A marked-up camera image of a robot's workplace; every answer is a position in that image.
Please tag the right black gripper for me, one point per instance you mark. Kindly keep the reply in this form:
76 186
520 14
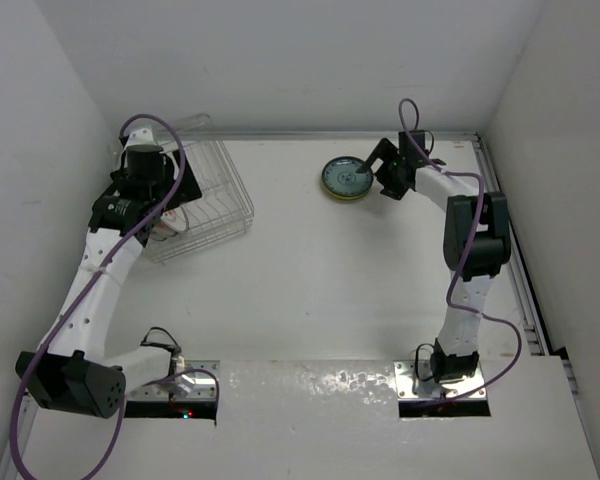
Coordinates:
384 150

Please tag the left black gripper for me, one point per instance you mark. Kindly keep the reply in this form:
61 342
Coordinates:
186 191

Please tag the dark green plate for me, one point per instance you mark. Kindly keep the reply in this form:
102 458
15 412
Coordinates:
339 176

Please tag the white plate red characters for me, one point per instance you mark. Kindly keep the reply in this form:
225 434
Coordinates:
172 223

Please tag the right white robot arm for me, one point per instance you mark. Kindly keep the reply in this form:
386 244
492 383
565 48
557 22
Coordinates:
476 242

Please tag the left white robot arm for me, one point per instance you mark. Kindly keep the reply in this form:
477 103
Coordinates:
71 372

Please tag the wire dish rack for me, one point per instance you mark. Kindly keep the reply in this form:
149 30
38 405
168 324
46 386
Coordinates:
225 209

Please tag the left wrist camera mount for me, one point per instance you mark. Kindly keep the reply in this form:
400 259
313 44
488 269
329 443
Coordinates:
141 140

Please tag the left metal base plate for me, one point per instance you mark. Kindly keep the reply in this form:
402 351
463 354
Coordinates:
197 386

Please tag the metal base plate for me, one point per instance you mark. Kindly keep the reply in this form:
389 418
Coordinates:
197 386
411 389

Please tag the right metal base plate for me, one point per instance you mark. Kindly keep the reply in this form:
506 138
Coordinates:
411 389

